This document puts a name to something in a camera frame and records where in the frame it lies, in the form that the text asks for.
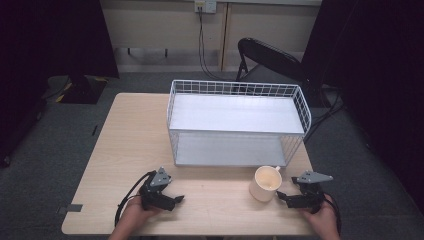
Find black wall socket cable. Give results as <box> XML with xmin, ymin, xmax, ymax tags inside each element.
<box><xmin>197</xmin><ymin>8</ymin><xmax>236</xmax><ymax>82</ymax></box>

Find grey tape strip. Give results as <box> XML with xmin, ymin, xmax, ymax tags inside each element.
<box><xmin>56</xmin><ymin>203</ymin><xmax>84</xmax><ymax>215</ymax></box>

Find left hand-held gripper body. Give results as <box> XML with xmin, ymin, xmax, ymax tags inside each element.
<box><xmin>138</xmin><ymin>166</ymin><xmax>176</xmax><ymax>212</ymax></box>

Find black floor cables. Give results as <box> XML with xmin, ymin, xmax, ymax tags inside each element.
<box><xmin>302</xmin><ymin>84</ymin><xmax>346</xmax><ymax>143</ymax></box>

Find white wall socket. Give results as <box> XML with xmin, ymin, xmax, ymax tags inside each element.
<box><xmin>194</xmin><ymin>0</ymin><xmax>218</xmax><ymax>15</ymax></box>

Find black stand base yellow tape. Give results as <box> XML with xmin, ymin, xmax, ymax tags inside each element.
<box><xmin>42</xmin><ymin>74</ymin><xmax>110</xmax><ymax>105</ymax></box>

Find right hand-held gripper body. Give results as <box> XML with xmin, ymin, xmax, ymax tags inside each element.
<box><xmin>286</xmin><ymin>170</ymin><xmax>334</xmax><ymax>215</ymax></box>

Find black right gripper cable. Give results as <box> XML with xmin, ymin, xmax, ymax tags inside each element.
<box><xmin>321</xmin><ymin>191</ymin><xmax>343</xmax><ymax>235</ymax></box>

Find white wire shelf rack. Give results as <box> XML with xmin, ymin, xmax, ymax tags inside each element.
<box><xmin>166</xmin><ymin>79</ymin><xmax>313</xmax><ymax>168</ymax></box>

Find black curtain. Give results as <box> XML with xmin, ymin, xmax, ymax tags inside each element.
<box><xmin>300</xmin><ymin>0</ymin><xmax>424</xmax><ymax>214</ymax></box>
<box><xmin>0</xmin><ymin>0</ymin><xmax>120</xmax><ymax>168</ymax></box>

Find person's left hand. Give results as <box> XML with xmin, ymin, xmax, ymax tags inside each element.
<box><xmin>123</xmin><ymin>195</ymin><xmax>162</xmax><ymax>225</ymax></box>

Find black folding chair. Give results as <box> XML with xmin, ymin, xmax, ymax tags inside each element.
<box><xmin>235</xmin><ymin>37</ymin><xmax>323</xmax><ymax>103</ymax></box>

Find person's right hand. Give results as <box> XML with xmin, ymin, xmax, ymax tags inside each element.
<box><xmin>302</xmin><ymin>194</ymin><xmax>339</xmax><ymax>232</ymax></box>

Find cream cup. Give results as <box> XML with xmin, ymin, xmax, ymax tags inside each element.
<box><xmin>248</xmin><ymin>165</ymin><xmax>283</xmax><ymax>203</ymax></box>

